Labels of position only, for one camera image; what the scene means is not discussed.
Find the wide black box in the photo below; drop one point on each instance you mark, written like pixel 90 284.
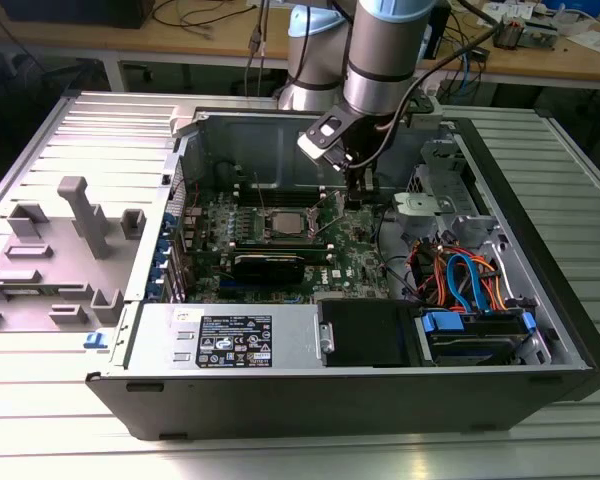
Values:
pixel 80 12

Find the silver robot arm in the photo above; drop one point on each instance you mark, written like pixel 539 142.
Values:
pixel 385 60

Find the white paper sheet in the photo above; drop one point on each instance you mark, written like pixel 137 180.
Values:
pixel 597 42

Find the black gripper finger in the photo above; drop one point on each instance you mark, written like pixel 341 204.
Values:
pixel 369 197
pixel 355 197

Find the silver drive cage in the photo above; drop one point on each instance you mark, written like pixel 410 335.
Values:
pixel 460 200

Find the metal heat sink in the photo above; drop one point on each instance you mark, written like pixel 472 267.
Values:
pixel 510 32

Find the silver CPU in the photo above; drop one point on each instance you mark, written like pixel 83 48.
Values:
pixel 288 223

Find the tall black box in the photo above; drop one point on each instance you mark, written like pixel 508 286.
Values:
pixel 441 35

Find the silver power supply unit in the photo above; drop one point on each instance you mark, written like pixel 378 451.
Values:
pixel 155 340

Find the long wooden desk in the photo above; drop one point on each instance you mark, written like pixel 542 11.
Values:
pixel 205 42

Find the printed paper sheet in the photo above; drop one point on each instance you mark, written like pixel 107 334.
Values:
pixel 495 11

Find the hard disk in blue carrier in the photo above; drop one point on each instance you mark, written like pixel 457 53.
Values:
pixel 442 321

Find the blue card retention clip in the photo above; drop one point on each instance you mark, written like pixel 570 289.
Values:
pixel 168 221
pixel 159 268
pixel 164 246
pixel 154 290

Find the thin metal locking lever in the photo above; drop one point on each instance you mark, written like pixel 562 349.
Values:
pixel 331 225
pixel 260 192

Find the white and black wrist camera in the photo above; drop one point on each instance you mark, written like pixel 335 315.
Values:
pixel 325 134

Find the black office chair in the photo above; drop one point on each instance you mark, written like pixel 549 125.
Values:
pixel 10 90

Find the grey parts rack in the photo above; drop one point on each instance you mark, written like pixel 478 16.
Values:
pixel 55 270

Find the blue expansion slot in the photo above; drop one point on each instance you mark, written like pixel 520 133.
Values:
pixel 228 286

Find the small black adapter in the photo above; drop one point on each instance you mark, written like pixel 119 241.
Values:
pixel 479 53

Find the black graphics card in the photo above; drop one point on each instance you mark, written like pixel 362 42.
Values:
pixel 265 270

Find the open black PC case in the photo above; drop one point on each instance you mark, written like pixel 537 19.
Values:
pixel 330 405

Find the grey hardware part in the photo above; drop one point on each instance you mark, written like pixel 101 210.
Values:
pixel 540 34

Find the black plastic shroud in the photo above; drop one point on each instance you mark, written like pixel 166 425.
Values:
pixel 365 335

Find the green motherboard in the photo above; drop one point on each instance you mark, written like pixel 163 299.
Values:
pixel 350 260

